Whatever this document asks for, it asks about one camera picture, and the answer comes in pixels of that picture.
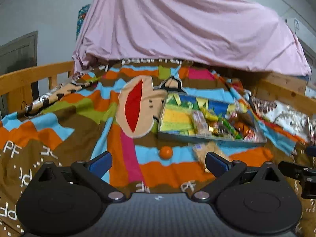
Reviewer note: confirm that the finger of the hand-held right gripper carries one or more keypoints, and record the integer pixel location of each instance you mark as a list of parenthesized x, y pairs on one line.
[(293, 169), (311, 151)]

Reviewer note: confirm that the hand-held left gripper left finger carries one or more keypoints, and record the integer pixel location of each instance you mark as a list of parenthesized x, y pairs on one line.
[(101, 164)]

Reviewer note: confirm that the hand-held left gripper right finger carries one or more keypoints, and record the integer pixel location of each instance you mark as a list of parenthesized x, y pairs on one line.
[(217, 163)]

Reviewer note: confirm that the large rice cracker packet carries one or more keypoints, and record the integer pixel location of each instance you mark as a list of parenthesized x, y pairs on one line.
[(205, 154)]

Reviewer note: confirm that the gold snack packet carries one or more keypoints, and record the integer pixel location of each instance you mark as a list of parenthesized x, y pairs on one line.
[(213, 129)]

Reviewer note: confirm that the small rice cracker packet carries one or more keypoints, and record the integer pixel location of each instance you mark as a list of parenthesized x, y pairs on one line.
[(200, 124)]

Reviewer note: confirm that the orange transparent snack packet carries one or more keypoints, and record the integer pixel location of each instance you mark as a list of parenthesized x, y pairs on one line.
[(243, 127)]

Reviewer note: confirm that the green yellow snack packet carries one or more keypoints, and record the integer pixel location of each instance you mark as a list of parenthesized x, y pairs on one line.
[(209, 114)]

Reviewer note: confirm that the grey tray with dinosaur print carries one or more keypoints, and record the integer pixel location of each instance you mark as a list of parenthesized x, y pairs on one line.
[(175, 121)]

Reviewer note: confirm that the brown white patterned cloth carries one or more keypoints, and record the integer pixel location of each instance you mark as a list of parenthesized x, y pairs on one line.
[(284, 116)]

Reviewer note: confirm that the colourful printed blanket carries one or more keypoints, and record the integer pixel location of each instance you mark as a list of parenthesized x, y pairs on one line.
[(81, 118)]

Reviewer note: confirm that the small orange fruit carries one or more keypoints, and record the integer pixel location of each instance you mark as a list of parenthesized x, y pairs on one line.
[(165, 152)]

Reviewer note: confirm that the zebra print cloth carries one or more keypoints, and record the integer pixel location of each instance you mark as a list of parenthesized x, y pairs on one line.
[(49, 98)]

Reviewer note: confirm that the white air conditioner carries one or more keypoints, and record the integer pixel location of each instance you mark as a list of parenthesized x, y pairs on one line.
[(296, 27)]

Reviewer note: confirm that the pink bed sheet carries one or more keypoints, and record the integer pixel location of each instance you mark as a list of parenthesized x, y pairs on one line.
[(185, 24)]

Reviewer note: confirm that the floral cloth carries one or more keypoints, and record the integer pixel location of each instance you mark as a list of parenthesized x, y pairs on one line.
[(82, 17)]

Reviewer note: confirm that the wooden bed frame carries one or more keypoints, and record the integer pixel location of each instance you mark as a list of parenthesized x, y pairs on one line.
[(29, 74)]

